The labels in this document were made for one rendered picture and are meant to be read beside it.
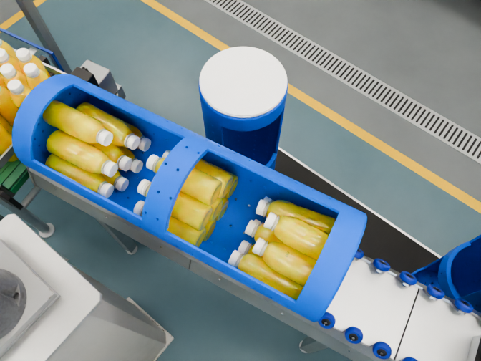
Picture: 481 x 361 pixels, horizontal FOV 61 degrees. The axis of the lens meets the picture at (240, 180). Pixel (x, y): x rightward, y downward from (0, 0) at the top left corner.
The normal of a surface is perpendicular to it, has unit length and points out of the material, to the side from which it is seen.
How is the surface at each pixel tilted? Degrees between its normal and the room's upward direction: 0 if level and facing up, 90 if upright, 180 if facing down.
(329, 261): 17
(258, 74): 0
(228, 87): 0
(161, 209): 46
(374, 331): 0
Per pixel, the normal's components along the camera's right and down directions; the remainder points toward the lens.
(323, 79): 0.00, -0.43
